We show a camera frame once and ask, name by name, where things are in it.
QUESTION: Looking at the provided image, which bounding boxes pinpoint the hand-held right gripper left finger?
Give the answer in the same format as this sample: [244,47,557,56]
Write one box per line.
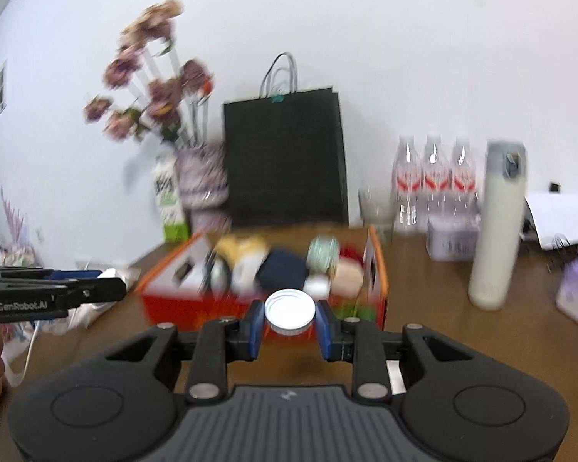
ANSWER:
[105,300,265,401]

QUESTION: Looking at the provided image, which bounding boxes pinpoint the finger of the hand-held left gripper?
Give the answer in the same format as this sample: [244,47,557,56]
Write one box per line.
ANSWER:
[0,268,104,283]
[53,276,127,310]

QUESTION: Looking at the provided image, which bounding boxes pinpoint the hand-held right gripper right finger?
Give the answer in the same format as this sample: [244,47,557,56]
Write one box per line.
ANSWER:
[314,300,475,398]

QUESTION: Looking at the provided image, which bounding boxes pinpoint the white round lid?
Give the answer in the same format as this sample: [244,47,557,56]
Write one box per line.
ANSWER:
[264,289,317,336]

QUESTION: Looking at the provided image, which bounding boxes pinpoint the white tissue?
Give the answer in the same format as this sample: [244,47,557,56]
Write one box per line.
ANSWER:
[304,272,331,298]

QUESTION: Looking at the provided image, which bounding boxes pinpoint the cream cloth pouch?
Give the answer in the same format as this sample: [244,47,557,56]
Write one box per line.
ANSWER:
[330,257,366,295]

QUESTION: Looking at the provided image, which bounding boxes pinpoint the navy zip pouch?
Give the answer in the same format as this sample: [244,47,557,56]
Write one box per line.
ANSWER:
[256,249,312,294]

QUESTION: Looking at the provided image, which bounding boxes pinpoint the grey braided cable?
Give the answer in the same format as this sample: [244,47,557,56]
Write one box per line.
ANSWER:
[200,249,233,294]

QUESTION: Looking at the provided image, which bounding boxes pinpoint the yellow white plush toy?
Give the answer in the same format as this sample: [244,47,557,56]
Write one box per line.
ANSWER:
[216,235,271,295]

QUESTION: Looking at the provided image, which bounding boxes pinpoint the orange cardboard box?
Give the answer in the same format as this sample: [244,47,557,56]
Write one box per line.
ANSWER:
[134,225,390,334]

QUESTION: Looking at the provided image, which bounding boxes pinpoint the pale green round object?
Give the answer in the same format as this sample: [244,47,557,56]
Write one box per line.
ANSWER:
[307,236,341,274]

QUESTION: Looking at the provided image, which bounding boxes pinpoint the wooden desktop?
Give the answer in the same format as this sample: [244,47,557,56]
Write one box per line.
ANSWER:
[0,221,578,462]

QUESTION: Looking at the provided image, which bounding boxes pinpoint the white power bank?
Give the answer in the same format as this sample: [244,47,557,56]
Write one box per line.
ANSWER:
[69,267,141,334]

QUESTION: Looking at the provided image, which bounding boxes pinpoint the pink patterned object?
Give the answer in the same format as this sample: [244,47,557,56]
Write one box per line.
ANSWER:
[0,187,46,270]

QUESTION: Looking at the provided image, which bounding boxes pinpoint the green white milk carton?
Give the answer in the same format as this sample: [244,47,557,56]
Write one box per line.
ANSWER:
[153,154,192,243]

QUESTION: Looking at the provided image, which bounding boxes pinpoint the clear drinking glass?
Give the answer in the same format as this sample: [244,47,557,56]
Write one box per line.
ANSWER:
[359,185,397,244]

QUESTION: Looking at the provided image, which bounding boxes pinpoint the mottled purple ceramic vase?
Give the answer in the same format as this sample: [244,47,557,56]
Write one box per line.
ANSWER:
[176,143,232,232]

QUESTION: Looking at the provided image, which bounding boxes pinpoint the grey translucent storage box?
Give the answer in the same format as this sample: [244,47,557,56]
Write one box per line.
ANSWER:
[426,214,481,261]

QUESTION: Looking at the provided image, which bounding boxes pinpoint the black paper bag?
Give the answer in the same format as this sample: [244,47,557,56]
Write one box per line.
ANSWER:
[223,53,350,228]

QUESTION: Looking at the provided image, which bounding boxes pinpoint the clear water bottle red label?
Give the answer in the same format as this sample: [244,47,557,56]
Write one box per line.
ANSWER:
[394,136,425,232]
[421,135,452,220]
[450,137,478,218]

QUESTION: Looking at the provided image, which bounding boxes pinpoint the white thermos bottle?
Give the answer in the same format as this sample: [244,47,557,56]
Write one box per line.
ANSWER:
[468,141,527,311]

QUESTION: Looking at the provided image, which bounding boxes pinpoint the dried pink flower bouquet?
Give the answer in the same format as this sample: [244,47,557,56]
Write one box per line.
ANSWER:
[83,0,215,148]

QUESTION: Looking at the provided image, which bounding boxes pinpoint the white paper sheet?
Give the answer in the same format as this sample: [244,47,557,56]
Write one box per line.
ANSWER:
[525,192,578,251]

